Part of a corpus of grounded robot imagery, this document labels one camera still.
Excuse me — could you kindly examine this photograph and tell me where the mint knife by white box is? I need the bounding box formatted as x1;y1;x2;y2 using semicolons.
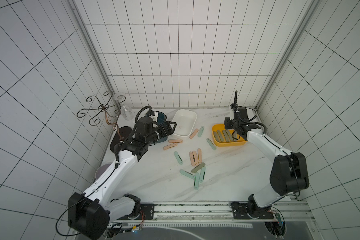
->
198;126;205;138

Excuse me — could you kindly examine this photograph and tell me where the pink knife upper left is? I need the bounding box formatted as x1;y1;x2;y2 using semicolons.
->
168;139;183;144

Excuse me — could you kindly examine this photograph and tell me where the dark teal storage box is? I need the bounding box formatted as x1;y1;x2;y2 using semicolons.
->
155;111;168;144

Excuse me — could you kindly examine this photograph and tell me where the black oval rack base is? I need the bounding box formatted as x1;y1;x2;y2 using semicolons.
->
110;126;132;153

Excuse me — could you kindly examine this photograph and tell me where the clear wine glass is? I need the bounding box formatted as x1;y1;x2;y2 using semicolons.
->
114;93;134;121

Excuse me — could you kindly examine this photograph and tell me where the mint knife lower flat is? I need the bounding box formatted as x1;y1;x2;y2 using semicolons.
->
180;170;195;180

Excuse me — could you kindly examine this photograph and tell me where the mint knife left pair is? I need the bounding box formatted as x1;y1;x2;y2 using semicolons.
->
174;152;183;165

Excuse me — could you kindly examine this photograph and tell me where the olive knife pair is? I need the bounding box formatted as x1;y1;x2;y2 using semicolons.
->
232;133;240;142

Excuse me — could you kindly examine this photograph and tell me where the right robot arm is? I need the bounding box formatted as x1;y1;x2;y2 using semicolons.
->
224;117;310;214

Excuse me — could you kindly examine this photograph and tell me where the mint knife lower vertical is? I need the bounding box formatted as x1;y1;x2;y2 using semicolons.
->
194;172;200;190

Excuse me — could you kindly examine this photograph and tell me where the pink knife lower left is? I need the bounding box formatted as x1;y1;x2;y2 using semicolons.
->
163;143;178;150

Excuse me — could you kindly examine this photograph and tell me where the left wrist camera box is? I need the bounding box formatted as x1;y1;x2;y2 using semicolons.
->
145;110;159;121

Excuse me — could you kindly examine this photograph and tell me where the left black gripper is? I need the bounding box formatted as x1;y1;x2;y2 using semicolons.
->
146;120;177;144

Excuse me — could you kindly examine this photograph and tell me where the mint knife lower right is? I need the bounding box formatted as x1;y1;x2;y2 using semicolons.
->
199;167;206;183

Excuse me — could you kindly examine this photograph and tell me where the pink knife cluster left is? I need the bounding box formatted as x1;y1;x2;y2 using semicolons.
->
189;152;196;167

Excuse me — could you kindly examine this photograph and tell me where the yellow storage box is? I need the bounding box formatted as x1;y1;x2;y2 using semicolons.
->
212;124;247;147

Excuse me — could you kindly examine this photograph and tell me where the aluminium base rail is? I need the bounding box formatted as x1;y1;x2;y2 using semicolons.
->
141;201;314;226

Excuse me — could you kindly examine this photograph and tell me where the metal scroll glass rack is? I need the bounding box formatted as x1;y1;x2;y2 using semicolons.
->
76;91;126;131

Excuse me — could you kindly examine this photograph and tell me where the white storage box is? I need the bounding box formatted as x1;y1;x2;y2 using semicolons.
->
172;109;197;139

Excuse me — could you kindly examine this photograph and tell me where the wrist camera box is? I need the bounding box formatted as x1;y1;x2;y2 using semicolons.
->
234;108;249;122
145;110;159;121

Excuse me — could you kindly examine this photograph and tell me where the mint knife by yellow box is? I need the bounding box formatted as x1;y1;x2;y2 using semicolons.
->
206;138;217;150

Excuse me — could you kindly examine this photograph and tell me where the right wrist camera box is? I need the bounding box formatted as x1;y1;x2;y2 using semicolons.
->
234;108;249;122

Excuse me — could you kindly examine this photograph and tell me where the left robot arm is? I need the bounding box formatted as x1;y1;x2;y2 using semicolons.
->
68;117;177;240

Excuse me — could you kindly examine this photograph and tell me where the olive knife below pink cluster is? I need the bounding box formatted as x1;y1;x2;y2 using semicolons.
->
191;163;205;174

